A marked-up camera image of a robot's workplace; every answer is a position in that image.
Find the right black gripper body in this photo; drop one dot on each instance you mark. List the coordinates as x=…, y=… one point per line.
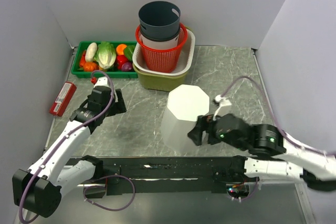
x=239, y=145

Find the red mesh basket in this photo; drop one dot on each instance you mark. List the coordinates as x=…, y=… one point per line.
x=162, y=60

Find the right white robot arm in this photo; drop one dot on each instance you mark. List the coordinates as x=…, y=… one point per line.
x=274, y=153

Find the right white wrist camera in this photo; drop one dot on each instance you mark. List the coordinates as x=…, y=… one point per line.
x=223, y=106

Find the red rectangular box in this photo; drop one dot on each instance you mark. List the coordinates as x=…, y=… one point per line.
x=63, y=98

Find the dark grey round bucket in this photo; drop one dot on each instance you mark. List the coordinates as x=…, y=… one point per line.
x=159, y=20

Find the toy napa cabbage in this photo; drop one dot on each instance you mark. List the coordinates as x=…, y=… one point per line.
x=105, y=55

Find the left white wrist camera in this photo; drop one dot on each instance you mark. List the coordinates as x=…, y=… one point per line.
x=101, y=84

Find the large white faceted container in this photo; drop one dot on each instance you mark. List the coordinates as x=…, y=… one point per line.
x=184, y=104

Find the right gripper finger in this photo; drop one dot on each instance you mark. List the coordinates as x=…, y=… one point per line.
x=204, y=122
x=196, y=134

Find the red toy chili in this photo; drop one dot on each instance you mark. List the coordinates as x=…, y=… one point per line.
x=82, y=59

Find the white perforated rectangular basket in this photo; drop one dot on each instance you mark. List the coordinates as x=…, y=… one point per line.
x=184, y=62

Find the olive green rectangular basket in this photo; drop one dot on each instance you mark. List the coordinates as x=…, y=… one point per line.
x=158, y=81

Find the orange toy pumpkin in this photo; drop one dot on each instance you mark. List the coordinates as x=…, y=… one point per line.
x=90, y=67

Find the red toy tomato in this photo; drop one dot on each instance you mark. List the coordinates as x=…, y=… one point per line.
x=120, y=61

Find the white round bucket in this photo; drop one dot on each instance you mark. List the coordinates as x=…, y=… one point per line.
x=159, y=44

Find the white toy radish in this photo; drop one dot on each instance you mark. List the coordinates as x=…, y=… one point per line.
x=91, y=52

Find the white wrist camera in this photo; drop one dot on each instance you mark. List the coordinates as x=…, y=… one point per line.
x=223, y=106
x=101, y=84

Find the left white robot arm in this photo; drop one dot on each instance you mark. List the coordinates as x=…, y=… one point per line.
x=40, y=188

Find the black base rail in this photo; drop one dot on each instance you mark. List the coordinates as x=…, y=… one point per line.
x=125, y=175

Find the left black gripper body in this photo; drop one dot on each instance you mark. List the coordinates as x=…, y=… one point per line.
x=112, y=110

